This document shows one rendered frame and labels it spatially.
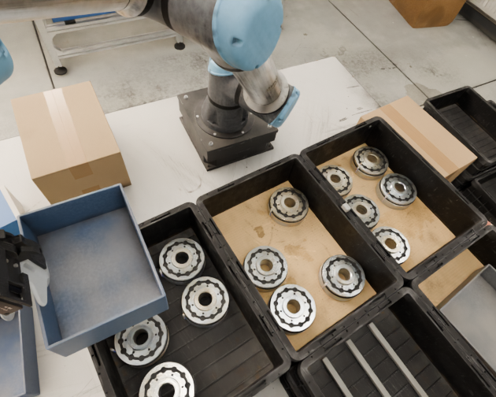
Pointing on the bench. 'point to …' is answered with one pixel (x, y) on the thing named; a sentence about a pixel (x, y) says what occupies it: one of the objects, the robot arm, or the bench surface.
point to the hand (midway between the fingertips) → (35, 280)
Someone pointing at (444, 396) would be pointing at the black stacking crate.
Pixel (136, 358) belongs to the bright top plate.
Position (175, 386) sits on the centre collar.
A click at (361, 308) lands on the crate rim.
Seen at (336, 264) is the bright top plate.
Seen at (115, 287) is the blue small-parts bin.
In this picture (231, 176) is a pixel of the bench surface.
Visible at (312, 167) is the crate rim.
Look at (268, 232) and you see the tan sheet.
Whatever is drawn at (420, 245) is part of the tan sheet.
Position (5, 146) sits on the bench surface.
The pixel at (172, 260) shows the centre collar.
